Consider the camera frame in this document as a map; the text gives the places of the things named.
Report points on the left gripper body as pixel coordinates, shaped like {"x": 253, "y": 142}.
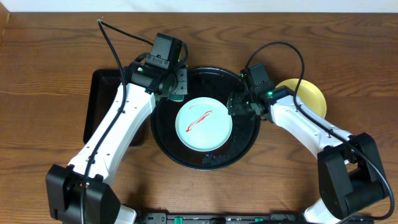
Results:
{"x": 181, "y": 81}

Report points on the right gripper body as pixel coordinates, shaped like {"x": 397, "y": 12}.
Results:
{"x": 239, "y": 103}

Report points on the green scouring sponge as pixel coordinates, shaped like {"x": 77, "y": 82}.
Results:
{"x": 176, "y": 98}

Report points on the light blue plate front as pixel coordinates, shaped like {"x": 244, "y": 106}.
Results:
{"x": 203, "y": 124}

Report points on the yellow plate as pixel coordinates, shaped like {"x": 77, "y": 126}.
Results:
{"x": 312, "y": 96}

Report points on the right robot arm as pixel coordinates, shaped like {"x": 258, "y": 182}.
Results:
{"x": 350, "y": 172}

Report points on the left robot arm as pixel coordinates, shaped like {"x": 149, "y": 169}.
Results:
{"x": 81, "y": 192}

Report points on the rectangular black tray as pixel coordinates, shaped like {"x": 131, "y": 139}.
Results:
{"x": 104, "y": 86}

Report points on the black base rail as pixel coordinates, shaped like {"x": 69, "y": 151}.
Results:
{"x": 163, "y": 218}

